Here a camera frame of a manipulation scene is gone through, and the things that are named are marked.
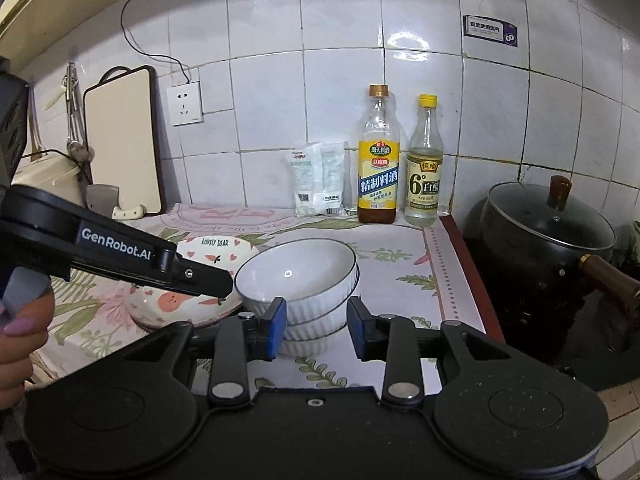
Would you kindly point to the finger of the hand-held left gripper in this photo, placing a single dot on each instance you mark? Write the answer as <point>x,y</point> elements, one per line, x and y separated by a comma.
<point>205,280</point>

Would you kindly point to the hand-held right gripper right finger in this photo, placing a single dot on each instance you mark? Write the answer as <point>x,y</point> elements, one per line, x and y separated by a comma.
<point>356,325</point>

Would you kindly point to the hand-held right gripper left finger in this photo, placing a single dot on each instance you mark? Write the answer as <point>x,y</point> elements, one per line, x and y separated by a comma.
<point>277,325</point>

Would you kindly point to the white patterned plate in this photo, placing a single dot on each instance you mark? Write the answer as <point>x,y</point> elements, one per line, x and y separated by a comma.
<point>210,256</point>

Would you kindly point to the person's left hand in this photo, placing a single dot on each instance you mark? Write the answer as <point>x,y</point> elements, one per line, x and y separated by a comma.
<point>20,355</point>

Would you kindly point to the cream rice cooker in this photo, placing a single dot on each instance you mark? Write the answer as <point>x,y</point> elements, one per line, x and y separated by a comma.
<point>50,175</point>

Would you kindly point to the floral tablecloth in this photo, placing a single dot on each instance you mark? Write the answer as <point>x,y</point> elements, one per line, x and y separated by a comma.
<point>400,270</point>

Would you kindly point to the hanging metal spoon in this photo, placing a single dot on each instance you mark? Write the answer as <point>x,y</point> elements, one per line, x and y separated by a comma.
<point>75,147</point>

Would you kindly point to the cream cutting board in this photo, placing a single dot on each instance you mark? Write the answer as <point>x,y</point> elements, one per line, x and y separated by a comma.
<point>122,145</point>

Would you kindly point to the yellow label cooking wine bottle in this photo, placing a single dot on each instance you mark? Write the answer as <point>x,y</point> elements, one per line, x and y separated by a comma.
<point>378,185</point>

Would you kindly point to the cream hanging utensil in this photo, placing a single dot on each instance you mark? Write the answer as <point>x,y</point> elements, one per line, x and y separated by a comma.
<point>52,97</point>

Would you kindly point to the black gas stove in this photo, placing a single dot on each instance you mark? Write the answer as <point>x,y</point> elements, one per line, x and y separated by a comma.
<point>500,320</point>

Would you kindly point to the white green plastic packet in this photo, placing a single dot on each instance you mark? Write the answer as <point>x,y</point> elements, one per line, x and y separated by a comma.
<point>332,175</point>

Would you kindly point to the clear vinegar bottle yellow cap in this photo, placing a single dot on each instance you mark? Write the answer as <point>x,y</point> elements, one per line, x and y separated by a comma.
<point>424,185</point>

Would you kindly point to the black cooking pot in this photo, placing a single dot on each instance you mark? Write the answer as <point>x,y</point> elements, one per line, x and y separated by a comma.
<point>530,270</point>

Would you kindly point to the glass pot lid wooden knob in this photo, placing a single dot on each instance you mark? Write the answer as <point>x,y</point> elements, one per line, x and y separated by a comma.
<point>530,215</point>

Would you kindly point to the cream overhead cabinet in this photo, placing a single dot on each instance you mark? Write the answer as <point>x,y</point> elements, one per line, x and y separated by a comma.
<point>40,0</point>

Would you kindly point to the white wall socket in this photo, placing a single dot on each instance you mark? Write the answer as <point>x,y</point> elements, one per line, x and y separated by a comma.
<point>185,105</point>

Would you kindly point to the purple white wall sticker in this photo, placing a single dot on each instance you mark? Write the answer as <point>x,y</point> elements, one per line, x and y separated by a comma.
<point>490,30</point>

